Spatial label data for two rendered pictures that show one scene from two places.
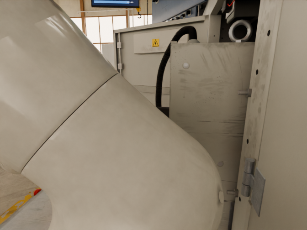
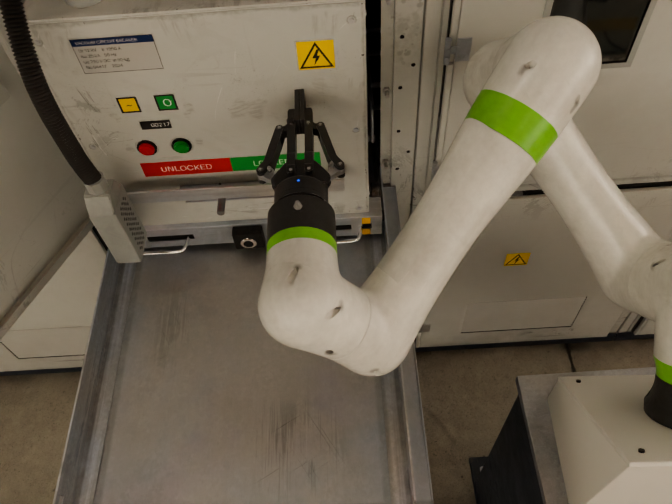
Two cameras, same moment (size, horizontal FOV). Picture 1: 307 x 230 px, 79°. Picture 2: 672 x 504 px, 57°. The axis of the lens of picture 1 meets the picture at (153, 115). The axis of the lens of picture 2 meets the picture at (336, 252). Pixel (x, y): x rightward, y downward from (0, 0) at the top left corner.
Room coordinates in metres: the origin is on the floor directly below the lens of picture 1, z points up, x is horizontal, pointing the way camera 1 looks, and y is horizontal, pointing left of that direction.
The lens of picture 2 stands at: (0.52, 0.72, 1.88)
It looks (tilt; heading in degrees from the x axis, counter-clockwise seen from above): 55 degrees down; 264
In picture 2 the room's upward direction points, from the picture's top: 6 degrees counter-clockwise
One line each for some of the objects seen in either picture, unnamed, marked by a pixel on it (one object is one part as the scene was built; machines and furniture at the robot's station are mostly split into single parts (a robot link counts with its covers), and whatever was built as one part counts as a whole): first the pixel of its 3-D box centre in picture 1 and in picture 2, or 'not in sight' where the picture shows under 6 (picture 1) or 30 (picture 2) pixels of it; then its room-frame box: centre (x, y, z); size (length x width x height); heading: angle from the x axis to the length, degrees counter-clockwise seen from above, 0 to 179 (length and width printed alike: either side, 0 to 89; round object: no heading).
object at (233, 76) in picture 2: not in sight; (223, 140); (0.61, -0.07, 1.15); 0.48 x 0.01 x 0.48; 171
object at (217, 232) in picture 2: not in sight; (249, 223); (0.61, -0.08, 0.90); 0.54 x 0.05 x 0.06; 171
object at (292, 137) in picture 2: not in sight; (292, 153); (0.51, 0.07, 1.23); 0.11 x 0.01 x 0.04; 83
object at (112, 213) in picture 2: not in sight; (117, 218); (0.83, -0.03, 1.04); 0.08 x 0.05 x 0.17; 81
